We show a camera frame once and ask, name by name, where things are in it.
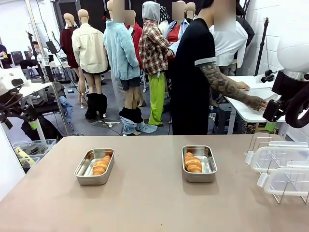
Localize black tablet on stand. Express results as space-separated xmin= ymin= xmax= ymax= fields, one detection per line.
xmin=45 ymin=40 xmax=59 ymax=54

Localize seated person in dark shirt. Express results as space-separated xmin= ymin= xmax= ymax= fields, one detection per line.
xmin=0 ymin=44 xmax=12 ymax=69

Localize mannequin in plaid shirt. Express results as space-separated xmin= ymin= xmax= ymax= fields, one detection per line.
xmin=138 ymin=1 xmax=171 ymax=126

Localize clear plastic clip lid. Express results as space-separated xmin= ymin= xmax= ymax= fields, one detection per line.
xmin=256 ymin=161 xmax=309 ymax=197
xmin=245 ymin=141 xmax=309 ymax=174

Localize yellow printed item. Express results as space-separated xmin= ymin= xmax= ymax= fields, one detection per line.
xmin=14 ymin=146 xmax=34 ymax=167

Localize clear plastic storage bin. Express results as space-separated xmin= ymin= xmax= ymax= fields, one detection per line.
xmin=11 ymin=139 xmax=58 ymax=170

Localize black lowered shorts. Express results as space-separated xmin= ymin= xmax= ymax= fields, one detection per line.
xmin=119 ymin=107 xmax=143 ymax=123

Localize black bag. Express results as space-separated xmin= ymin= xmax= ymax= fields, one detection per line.
xmin=21 ymin=116 xmax=64 ymax=142

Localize large white work table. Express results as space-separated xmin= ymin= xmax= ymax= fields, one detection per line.
xmin=223 ymin=74 xmax=309 ymax=135

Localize silver metal pole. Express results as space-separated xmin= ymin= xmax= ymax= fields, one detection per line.
xmin=25 ymin=0 xmax=71 ymax=136

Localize metal wire lid rack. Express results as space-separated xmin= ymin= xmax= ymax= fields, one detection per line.
xmin=248 ymin=133 xmax=309 ymax=204

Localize distant person in white shirt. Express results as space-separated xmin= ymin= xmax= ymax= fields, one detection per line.
xmin=28 ymin=41 xmax=49 ymax=65

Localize blue denim garment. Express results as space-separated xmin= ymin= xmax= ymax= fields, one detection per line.
xmin=58 ymin=96 xmax=74 ymax=130

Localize person in black t-shirt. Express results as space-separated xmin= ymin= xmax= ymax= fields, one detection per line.
xmin=169 ymin=0 xmax=217 ymax=136

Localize white office desk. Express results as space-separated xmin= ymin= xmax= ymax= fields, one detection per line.
xmin=14 ymin=81 xmax=54 ymax=102

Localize mannequin in blue collar shirt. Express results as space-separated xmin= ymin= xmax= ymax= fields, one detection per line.
xmin=166 ymin=1 xmax=191 ymax=58

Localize golden croissant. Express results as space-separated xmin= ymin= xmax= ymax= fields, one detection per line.
xmin=92 ymin=154 xmax=112 ymax=176
xmin=183 ymin=152 xmax=202 ymax=173

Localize mannequin in cream shirt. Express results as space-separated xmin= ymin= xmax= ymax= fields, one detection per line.
xmin=71 ymin=9 xmax=110 ymax=97

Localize mannequin in dark red dress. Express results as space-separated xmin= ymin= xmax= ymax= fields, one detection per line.
xmin=59 ymin=13 xmax=84 ymax=102

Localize grey plastic stool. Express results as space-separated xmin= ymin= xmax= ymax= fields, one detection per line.
xmin=213 ymin=103 xmax=234 ymax=135

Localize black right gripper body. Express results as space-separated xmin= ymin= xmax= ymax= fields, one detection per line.
xmin=271 ymin=69 xmax=295 ymax=102

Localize stainless steel rectangular container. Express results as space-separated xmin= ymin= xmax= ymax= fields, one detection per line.
xmin=181 ymin=145 xmax=217 ymax=183
xmin=74 ymin=148 xmax=115 ymax=186

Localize person's right hand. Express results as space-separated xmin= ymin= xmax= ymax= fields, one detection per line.
xmin=246 ymin=96 xmax=268 ymax=112

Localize light blue jeans heap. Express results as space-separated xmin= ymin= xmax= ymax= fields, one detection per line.
xmin=120 ymin=115 xmax=153 ymax=136

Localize mannequin in light blue fleece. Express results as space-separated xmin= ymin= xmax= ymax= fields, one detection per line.
xmin=103 ymin=0 xmax=143 ymax=109

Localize black tripod stand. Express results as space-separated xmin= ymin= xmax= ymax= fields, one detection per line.
xmin=254 ymin=16 xmax=270 ymax=76

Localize person's tattooed right forearm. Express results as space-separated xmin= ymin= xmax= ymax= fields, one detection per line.
xmin=207 ymin=72 xmax=252 ymax=106

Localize mannequin in black white jacket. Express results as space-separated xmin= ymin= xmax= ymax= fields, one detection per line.
xmin=238 ymin=4 xmax=256 ymax=49

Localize mannequin in white shirt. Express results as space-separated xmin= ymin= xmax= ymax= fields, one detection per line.
xmin=209 ymin=24 xmax=249 ymax=77

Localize mannequin in red jacket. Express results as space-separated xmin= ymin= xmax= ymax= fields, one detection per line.
xmin=125 ymin=11 xmax=143 ymax=70

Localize black office chair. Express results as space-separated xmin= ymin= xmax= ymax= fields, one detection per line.
xmin=19 ymin=59 xmax=39 ymax=79

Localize black light stand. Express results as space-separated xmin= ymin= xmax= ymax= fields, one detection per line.
xmin=25 ymin=30 xmax=55 ymax=84

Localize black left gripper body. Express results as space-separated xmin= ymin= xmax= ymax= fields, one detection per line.
xmin=0 ymin=101 xmax=30 ymax=122

